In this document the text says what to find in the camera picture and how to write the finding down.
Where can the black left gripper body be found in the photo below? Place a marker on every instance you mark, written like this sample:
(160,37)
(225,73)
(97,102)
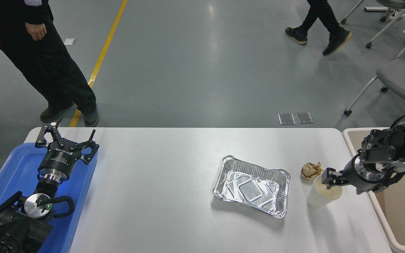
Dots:
(58,161)

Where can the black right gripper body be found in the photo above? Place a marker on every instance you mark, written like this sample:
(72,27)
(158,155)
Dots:
(350,177)

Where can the white paper cup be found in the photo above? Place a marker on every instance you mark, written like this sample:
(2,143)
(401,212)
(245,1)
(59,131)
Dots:
(316,198)

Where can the person's hand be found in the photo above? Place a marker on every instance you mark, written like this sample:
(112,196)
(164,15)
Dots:
(37,31)

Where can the crumpled tan paper ball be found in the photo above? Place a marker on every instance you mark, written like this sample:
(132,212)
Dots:
(310,170)

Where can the blue plastic tray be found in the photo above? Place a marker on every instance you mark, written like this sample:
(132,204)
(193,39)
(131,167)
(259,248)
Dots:
(12,168)

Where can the clear floor plate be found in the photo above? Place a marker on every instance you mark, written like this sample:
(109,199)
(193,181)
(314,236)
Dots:
(304,118)
(286,118)

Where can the large pale bin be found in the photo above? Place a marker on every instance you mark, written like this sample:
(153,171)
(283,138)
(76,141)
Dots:
(399,221)

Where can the person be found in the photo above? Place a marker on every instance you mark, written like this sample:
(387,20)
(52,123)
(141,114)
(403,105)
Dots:
(44,63)
(329,21)

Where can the silver foil tray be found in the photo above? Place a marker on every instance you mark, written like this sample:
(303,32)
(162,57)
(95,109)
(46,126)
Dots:
(251,186)

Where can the grey seat office chair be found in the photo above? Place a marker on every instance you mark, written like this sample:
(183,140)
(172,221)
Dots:
(403,77)

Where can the white frame office chair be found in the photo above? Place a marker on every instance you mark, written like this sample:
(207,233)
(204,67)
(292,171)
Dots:
(389,24)

